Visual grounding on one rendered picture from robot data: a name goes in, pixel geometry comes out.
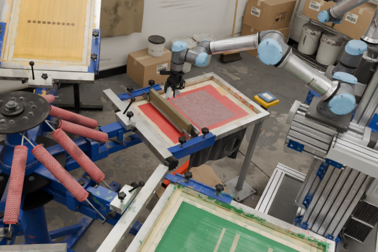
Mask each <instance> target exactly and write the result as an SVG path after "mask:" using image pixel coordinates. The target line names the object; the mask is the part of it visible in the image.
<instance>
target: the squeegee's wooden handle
mask: <svg viewBox="0 0 378 252"><path fill-rule="evenodd" d="M149 96H150V101H152V102H153V103H155V104H156V105H157V106H158V107H159V108H160V109H161V110H162V111H163V112H164V113H165V114H166V115H167V116H169V117H170V118H171V119H172V121H174V122H175V123H176V125H178V126H179V127H180V128H181V129H182V130H183V129H185V130H186V131H187V132H188V133H189V134H191V129H192V124H191V123H190V122H189V121H188V120H187V119H186V118H185V117H184V116H183V115H182V114H181V113H180V112H178V111H177V110H176V109H175V108H174V107H173V106H172V105H171V104H170V103H169V102H168V101H166V100H165V99H164V98H163V97H162V96H161V95H160V94H158V93H157V91H155V90H154V89H151V90H150V93H149Z"/></svg>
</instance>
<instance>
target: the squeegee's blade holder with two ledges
mask: <svg viewBox="0 0 378 252"><path fill-rule="evenodd" d="M150 103H151V104H152V105H153V106H154V107H155V108H156V109H157V110H158V111H159V112H160V113H162V114H163V115H164V116H165V117H166V118H167V119H168V120H169V121H170V122H171V123H172V124H173V125H174V126H175V127H176V128H177V129H178V130H179V131H180V132H181V133H183V130H182V129H181V128H180V127H179V126H178V125H176V123H175V122H174V121H172V119H171V118H170V117H169V116H167V115H166V114H165V113H164V112H163V111H162V110H161V109H160V108H159V107H158V106H157V105H156V104H155V103H153V102H152V101H150Z"/></svg>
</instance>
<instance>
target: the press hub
mask: <svg viewBox="0 0 378 252"><path fill-rule="evenodd" d="M49 114H50V105H49V103H48V101H47V100H46V99H45V98H44V97H42V96H40V95H38V94H36V93H31V92H24V91H13V92H5V93H0V134H6V136H7V137H6V138H5V139H4V140H3V141H0V145H2V146H3V149H2V150H1V152H0V168H1V169H2V171H3V173H0V202H1V198H2V196H3V193H4V191H5V188H6V185H7V182H8V179H9V177H10V174H11V167H12V160H13V156H14V149H15V147H16V146H18V145H21V140H22V135H21V134H20V133H23V132H25V134H24V136H25V137H26V138H27V139H28V140H29V141H30V142H31V143H32V144H33V145H34V146H37V145H42V146H43V147H44V148H48V147H51V146H54V145H58V144H59V143H58V142H56V141H55V140H53V139H51V138H48V137H45V136H39V135H37V139H36V141H33V140H32V138H31V135H30V134H29V133H28V130H30V129H33V128H35V127H37V126H38V125H40V124H42V123H43V122H44V121H45V120H46V119H47V118H48V116H49ZM23 146H26V147H27V148H28V154H27V159H26V167H25V175H24V183H23V187H22V195H23V194H26V197H25V200H24V204H23V206H22V210H23V211H24V216H25V221H26V230H25V233H24V239H25V244H24V245H30V244H51V243H52V239H51V237H50V235H49V234H48V229H47V222H46V215H45V211H44V204H46V203H48V202H50V201H51V200H53V199H54V196H53V195H51V194H49V193H46V192H44V191H42V190H41V189H42V188H44V187H46V186H48V185H49V184H51V183H52V181H51V180H49V179H47V178H44V177H42V176H41V175H38V174H36V173H34V171H35V170H36V169H37V168H39V167H40V166H41V165H42V163H41V162H40V161H39V160H38V159H37V158H36V157H35V156H34V155H33V154H32V153H31V152H32V151H31V150H32V149H33V148H34V147H33V146H32V145H31V144H30V143H29V142H28V141H27V140H26V139H24V142H23ZM53 157H54V158H55V159H56V160H57V161H58V162H59V163H60V164H61V166H62V167H63V168H64V169H65V170H66V171H67V168H66V167H65V164H66V154H65V152H62V153H59V154H56V155H53Z"/></svg>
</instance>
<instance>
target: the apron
mask: <svg viewBox="0 0 378 252"><path fill-rule="evenodd" d="M143 11H144V0H101V16H100V28H101V38H102V37H113V36H116V35H130V34H132V33H134V32H135V33H141V31H142V22H143Z"/></svg>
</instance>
